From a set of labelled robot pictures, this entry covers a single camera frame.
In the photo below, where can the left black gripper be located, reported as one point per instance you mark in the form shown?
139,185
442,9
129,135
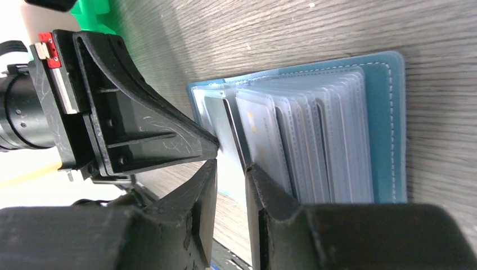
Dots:
90,88

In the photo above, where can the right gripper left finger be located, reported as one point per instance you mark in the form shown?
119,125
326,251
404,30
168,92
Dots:
175,232

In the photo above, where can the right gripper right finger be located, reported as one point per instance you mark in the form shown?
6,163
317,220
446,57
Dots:
285,234

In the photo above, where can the grey credit card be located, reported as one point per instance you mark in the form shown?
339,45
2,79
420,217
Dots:
231,176

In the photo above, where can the green plastic bin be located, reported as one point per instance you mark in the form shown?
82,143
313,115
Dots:
91,15

